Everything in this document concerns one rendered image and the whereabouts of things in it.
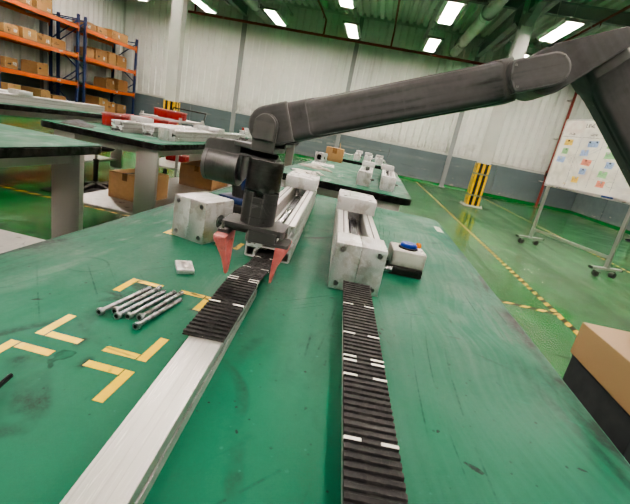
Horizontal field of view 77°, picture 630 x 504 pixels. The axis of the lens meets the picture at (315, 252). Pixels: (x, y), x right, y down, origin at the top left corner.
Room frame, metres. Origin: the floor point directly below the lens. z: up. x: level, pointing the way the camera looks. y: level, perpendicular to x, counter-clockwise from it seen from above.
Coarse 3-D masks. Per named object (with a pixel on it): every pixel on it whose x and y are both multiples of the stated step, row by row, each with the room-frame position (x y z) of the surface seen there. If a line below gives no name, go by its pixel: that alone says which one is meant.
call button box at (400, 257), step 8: (392, 248) 0.92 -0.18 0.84; (400, 248) 0.93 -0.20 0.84; (392, 256) 0.90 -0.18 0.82; (400, 256) 0.90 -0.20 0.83; (408, 256) 0.90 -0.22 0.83; (416, 256) 0.90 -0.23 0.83; (424, 256) 0.90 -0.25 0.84; (392, 264) 0.90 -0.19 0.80; (400, 264) 0.90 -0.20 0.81; (408, 264) 0.90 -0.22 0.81; (416, 264) 0.90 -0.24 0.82; (424, 264) 0.90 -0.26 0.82; (392, 272) 0.90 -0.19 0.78; (400, 272) 0.90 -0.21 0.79; (408, 272) 0.90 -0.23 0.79; (416, 272) 0.90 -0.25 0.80
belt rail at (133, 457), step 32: (256, 288) 0.61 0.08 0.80; (192, 352) 0.38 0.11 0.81; (224, 352) 0.43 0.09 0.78; (160, 384) 0.32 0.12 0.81; (192, 384) 0.33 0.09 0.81; (128, 416) 0.27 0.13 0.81; (160, 416) 0.28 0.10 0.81; (128, 448) 0.24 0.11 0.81; (160, 448) 0.25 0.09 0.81; (96, 480) 0.21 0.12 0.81; (128, 480) 0.22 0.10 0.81
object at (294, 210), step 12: (288, 192) 1.27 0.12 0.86; (312, 192) 1.37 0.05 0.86; (288, 204) 1.28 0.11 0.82; (300, 204) 1.10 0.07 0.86; (312, 204) 1.46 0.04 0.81; (276, 216) 1.05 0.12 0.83; (288, 216) 1.05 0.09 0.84; (300, 216) 0.95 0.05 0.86; (288, 228) 0.83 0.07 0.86; (300, 228) 1.04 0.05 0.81; (252, 252) 0.84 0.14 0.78; (288, 252) 0.83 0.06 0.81
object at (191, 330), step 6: (186, 330) 0.42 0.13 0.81; (192, 330) 0.42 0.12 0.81; (198, 330) 0.43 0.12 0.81; (204, 330) 0.43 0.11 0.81; (210, 330) 0.43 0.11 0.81; (216, 330) 0.43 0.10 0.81; (198, 336) 0.41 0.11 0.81; (204, 336) 0.42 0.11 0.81; (210, 336) 0.42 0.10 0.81; (216, 336) 0.42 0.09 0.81; (222, 336) 0.42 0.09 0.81; (222, 342) 0.41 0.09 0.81
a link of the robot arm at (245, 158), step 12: (240, 156) 0.63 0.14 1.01; (252, 156) 0.63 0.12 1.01; (264, 156) 0.64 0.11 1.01; (276, 156) 0.64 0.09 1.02; (240, 168) 0.63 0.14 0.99; (252, 168) 0.62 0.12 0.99; (264, 168) 0.62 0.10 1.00; (276, 168) 0.62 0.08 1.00; (240, 180) 0.64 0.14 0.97; (252, 180) 0.62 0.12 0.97; (264, 180) 0.62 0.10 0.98; (276, 180) 0.63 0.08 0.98; (264, 192) 0.62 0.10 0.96; (276, 192) 0.63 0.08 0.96
